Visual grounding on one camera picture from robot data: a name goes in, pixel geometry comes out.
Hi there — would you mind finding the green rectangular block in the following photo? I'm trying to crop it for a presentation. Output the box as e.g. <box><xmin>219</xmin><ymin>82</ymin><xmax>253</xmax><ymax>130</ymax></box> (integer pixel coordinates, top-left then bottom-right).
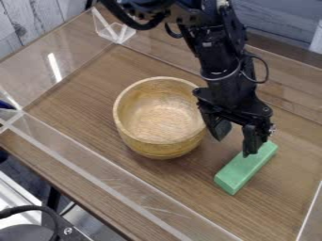
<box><xmin>213</xmin><ymin>141</ymin><xmax>277</xmax><ymax>196</ymax></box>

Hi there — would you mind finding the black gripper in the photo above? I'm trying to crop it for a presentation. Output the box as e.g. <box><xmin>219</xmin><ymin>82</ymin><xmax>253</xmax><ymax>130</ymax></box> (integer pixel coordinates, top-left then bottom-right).
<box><xmin>192</xmin><ymin>74</ymin><xmax>272</xmax><ymax>157</ymax></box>

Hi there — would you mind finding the black metal bracket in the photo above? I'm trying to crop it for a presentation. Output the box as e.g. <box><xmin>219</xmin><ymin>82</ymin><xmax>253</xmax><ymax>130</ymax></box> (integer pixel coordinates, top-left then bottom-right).
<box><xmin>41</xmin><ymin>214</ymin><xmax>93</xmax><ymax>241</ymax></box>

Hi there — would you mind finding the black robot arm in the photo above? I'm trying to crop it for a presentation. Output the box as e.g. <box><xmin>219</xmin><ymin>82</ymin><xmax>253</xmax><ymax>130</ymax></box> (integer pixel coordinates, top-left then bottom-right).
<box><xmin>100</xmin><ymin>0</ymin><xmax>273</xmax><ymax>156</ymax></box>

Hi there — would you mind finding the black cable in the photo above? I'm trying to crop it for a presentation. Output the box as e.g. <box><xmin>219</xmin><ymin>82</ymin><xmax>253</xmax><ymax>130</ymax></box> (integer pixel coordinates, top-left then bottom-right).
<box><xmin>0</xmin><ymin>205</ymin><xmax>61</xmax><ymax>241</ymax></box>

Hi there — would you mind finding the black table leg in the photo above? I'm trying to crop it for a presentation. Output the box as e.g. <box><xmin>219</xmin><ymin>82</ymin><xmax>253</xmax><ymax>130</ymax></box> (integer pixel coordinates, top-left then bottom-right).
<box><xmin>46</xmin><ymin>187</ymin><xmax>61</xmax><ymax>211</ymax></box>

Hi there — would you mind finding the brown wooden bowl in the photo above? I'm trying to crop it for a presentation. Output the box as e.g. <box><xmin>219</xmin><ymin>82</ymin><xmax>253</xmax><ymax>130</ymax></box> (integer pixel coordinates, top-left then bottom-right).
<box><xmin>113</xmin><ymin>76</ymin><xmax>205</xmax><ymax>159</ymax></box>

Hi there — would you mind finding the clear acrylic corner bracket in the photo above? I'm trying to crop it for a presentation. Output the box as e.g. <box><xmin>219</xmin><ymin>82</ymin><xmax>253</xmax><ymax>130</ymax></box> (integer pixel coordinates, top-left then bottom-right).
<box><xmin>92</xmin><ymin>8</ymin><xmax>136</xmax><ymax>44</ymax></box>

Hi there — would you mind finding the clear acrylic tray wall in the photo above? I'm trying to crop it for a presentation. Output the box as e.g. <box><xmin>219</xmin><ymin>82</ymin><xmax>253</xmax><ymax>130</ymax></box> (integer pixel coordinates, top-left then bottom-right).
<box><xmin>0</xmin><ymin>99</ymin><xmax>241</xmax><ymax>241</ymax></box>

